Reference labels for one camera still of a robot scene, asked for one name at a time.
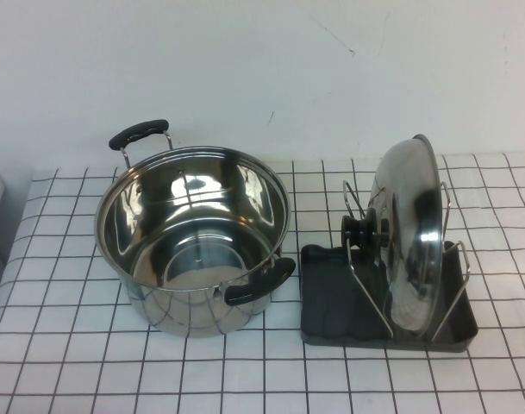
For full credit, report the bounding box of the steel pot lid black knob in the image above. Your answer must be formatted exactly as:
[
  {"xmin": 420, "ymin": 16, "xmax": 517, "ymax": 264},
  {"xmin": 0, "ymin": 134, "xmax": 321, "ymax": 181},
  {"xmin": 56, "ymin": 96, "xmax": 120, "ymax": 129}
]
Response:
[{"xmin": 340, "ymin": 133, "xmax": 443, "ymax": 336}]

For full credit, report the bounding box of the stainless steel cooking pot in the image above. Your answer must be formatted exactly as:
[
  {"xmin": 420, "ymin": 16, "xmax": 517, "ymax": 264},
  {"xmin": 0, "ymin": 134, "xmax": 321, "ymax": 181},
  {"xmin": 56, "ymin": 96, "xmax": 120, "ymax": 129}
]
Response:
[{"xmin": 96, "ymin": 119, "xmax": 297, "ymax": 338}]

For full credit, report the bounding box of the white black checked tablecloth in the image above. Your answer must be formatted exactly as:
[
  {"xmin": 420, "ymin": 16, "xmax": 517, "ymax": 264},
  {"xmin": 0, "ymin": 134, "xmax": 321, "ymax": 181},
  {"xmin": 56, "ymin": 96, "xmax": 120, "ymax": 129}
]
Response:
[{"xmin": 0, "ymin": 148, "xmax": 525, "ymax": 414}]

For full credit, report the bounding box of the black tray wire lid rack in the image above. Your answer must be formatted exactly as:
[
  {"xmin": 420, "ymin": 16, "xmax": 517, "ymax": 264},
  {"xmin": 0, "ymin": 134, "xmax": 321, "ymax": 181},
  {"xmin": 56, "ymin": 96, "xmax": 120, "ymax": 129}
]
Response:
[{"xmin": 300, "ymin": 179, "xmax": 479, "ymax": 354}]

